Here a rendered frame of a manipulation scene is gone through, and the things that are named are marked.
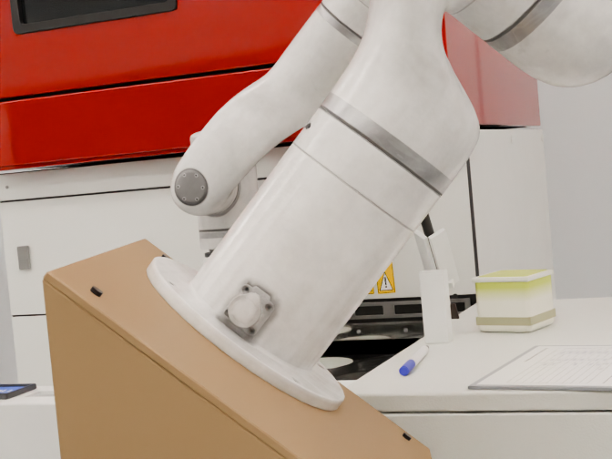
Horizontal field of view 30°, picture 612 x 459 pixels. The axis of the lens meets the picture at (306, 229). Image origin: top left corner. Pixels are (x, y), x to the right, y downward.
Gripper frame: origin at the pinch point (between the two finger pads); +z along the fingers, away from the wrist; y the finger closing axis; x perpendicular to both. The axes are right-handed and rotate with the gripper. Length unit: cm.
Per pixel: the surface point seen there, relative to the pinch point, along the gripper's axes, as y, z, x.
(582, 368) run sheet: 56, -4, 3
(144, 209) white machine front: -36.3, -21.1, 6.3
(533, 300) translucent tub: 35.5, -7.5, 18.9
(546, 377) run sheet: 56, -4, -2
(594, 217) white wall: -74, -5, 159
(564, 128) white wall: -80, -30, 156
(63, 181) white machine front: -49, -27, -2
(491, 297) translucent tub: 31.3, -8.1, 16.3
